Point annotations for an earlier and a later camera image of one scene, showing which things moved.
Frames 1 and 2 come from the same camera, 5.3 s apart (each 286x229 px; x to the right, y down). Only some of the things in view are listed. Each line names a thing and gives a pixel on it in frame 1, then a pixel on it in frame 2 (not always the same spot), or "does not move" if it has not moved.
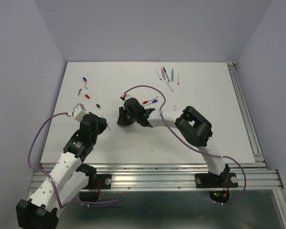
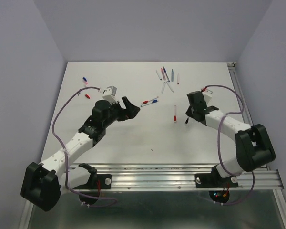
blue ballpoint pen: [164, 69] does not move
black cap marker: [169, 86] does not move
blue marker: [158, 76] does not move
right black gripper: [121, 119] to [188, 112]
